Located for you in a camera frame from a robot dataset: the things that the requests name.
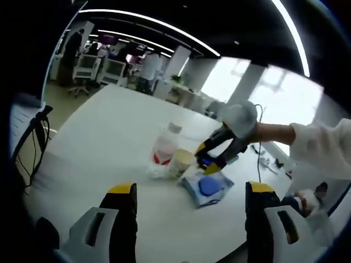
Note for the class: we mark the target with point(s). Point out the white tabletop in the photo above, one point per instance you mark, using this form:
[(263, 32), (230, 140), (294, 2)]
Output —
[(109, 123)]

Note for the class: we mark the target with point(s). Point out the low white cabinet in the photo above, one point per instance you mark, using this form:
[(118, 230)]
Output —
[(183, 94)]

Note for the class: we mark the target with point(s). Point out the long curved ceiling light strip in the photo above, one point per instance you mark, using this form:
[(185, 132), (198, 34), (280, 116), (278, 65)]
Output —
[(150, 20)]

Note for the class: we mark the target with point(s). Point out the white paper cup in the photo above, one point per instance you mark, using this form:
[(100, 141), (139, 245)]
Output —
[(179, 163)]

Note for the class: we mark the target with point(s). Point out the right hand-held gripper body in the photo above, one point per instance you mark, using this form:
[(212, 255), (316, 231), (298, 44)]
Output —
[(242, 120)]

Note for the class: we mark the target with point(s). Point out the bright window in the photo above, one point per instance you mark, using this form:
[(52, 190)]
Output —
[(225, 79), (288, 101)]

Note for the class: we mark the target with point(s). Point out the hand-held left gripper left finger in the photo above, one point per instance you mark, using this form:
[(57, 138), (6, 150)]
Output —
[(123, 219)]

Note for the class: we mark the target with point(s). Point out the white office chair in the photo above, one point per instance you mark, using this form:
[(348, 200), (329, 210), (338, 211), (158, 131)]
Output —
[(85, 68), (113, 71)]

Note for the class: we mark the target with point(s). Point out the blue wet wipes packet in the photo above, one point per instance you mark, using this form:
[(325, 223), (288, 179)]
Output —
[(208, 187)]

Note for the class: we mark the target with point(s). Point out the clear plastic bottle red label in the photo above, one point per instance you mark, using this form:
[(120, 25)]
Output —
[(164, 148)]

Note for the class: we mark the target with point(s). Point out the person's right hand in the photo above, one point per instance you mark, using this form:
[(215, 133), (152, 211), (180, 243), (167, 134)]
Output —
[(274, 132)]

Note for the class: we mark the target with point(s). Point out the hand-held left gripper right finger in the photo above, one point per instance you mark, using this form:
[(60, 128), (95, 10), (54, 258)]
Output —
[(259, 219)]

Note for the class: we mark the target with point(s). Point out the green potted plant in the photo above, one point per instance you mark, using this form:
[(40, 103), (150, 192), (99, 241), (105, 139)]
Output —
[(177, 78)]

